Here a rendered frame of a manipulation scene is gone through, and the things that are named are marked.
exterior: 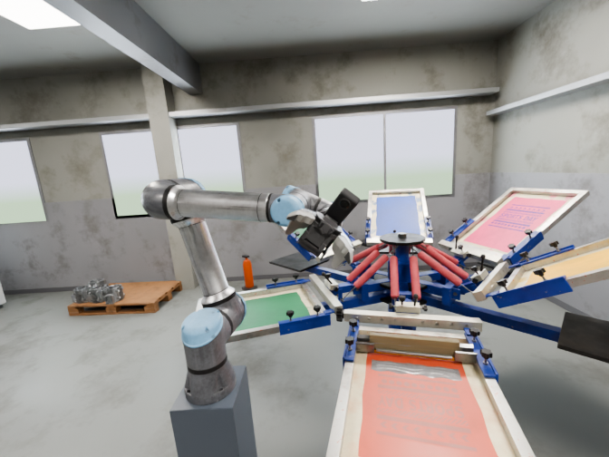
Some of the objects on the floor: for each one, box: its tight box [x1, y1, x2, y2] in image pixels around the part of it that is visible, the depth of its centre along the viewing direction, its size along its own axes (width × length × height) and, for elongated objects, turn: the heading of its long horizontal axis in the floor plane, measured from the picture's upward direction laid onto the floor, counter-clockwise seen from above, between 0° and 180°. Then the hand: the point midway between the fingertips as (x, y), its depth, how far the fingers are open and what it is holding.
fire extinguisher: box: [242, 255, 257, 291], centre depth 461 cm, size 25×25×57 cm
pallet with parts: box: [67, 278, 182, 316], centre depth 448 cm, size 134×91×37 cm
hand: (320, 238), depth 55 cm, fingers open, 14 cm apart
